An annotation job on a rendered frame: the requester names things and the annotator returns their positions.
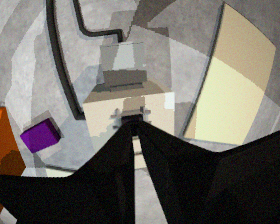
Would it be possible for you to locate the purple cube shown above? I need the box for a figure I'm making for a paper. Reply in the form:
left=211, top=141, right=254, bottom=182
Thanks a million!
left=20, top=118, right=61, bottom=153

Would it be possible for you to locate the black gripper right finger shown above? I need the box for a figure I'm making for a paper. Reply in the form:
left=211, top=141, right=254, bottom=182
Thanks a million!
left=136, top=121, right=280, bottom=224

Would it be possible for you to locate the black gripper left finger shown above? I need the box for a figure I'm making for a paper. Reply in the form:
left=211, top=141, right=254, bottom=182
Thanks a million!
left=0, top=123, right=135, bottom=224

